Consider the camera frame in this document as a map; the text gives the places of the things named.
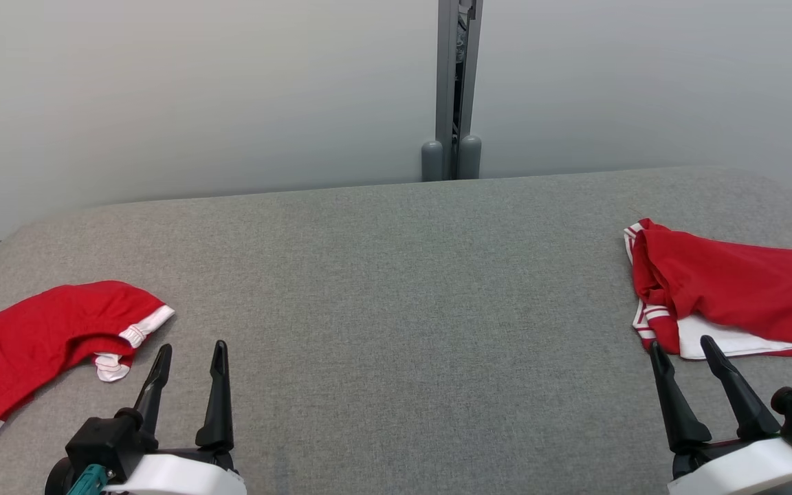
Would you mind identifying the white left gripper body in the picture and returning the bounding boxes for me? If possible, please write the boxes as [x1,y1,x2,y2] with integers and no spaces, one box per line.
[104,447,247,495]

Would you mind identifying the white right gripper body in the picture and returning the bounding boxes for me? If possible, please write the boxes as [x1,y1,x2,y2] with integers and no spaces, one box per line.
[668,437,792,495]

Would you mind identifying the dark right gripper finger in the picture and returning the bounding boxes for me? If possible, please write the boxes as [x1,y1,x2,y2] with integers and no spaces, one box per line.
[649,340,712,451]
[701,335,780,441]

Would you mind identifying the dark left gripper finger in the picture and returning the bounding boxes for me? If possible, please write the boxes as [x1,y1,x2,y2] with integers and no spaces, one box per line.
[195,340,235,451]
[133,344,173,434]

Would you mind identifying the red and white jersey shirt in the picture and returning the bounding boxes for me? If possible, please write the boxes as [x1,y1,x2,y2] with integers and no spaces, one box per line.
[623,219,792,360]

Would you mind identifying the red shorts with white stripes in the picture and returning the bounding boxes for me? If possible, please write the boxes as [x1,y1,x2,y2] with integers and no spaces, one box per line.
[0,280,175,435]

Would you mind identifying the teal left camera connector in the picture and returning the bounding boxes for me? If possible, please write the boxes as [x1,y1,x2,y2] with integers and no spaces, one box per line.
[66,464,108,495]

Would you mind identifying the grey cylindrical post cap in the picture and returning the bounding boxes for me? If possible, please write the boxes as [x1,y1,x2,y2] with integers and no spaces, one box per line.
[421,141,444,182]
[457,135,483,180]

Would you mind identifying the grey metal partition post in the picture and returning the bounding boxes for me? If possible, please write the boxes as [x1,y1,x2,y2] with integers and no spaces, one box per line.
[436,0,484,181]

